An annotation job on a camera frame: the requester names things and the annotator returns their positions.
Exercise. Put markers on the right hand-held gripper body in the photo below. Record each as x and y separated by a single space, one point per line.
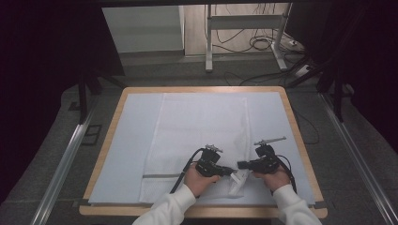
266 164

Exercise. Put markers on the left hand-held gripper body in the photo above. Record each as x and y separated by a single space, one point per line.
209 165

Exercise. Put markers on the white mesh laundry bag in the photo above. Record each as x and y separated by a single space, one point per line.
194 125

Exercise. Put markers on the person's right hand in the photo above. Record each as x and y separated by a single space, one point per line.
277 180

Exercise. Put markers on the person's left hand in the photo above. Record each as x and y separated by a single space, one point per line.
197 184

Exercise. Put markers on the wooden table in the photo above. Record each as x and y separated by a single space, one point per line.
219 212

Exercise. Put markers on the black tape piece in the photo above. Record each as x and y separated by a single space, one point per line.
320 205
82 202

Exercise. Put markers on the pale blue table mat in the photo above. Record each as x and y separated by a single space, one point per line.
131 140

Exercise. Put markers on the black metal stand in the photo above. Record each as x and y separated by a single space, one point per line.
337 97
83 100

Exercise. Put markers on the white power strip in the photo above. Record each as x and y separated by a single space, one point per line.
303 70

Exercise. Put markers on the small white power adapter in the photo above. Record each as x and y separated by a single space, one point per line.
293 43

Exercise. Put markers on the dark curtain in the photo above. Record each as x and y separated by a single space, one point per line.
47 62
369 62

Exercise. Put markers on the small black floor plate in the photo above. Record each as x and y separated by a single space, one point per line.
74 106

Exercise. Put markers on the white cabinet panel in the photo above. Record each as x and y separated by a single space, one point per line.
144 28

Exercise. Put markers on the metal floor rail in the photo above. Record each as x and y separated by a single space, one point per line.
356 156
62 168

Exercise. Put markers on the white metal desk frame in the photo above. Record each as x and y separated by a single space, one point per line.
244 22

